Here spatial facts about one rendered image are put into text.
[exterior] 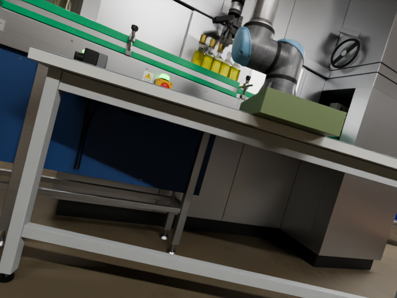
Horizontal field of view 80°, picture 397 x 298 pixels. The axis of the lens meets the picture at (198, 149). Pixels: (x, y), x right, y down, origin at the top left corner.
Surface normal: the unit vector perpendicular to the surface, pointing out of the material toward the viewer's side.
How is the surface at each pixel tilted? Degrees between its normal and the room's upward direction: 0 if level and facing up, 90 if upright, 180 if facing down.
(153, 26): 90
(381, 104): 90
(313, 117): 90
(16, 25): 90
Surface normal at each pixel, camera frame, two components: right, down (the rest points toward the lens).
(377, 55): -0.89, -0.23
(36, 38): 0.37, 0.15
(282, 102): 0.10, 0.08
